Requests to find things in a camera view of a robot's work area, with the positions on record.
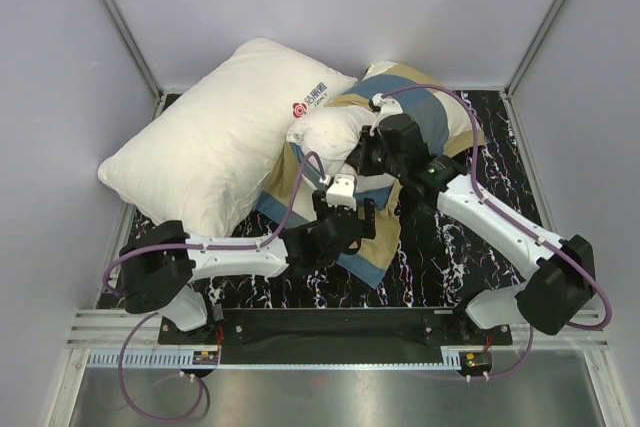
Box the plain white pillow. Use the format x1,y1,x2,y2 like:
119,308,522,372
97,38,357,237

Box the purple floor cable loop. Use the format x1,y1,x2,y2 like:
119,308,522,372
118,314,211,426

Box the aluminium frame post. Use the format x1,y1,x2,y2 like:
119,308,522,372
100,0,163,99
504,0,568,97

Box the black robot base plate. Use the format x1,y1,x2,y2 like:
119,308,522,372
159,308,499,377

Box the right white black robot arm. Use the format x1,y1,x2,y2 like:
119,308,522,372
347,114,595,344

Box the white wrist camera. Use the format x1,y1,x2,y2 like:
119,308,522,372
369,93,403,120
325,174,357,211

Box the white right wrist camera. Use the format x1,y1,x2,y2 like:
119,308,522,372
369,93,403,120

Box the blue beige patchwork pillowcase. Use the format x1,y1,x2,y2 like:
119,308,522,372
256,61,485,288

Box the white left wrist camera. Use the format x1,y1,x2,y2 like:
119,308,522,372
325,174,357,211

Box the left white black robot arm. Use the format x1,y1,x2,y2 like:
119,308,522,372
117,191,376,343

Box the aluminium frame post right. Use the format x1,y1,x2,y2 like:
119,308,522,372
504,0,568,97

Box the white slotted cable duct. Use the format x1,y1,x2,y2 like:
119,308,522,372
87,349,219,369

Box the aluminium frame post left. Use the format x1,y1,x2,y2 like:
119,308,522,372
100,0,163,99

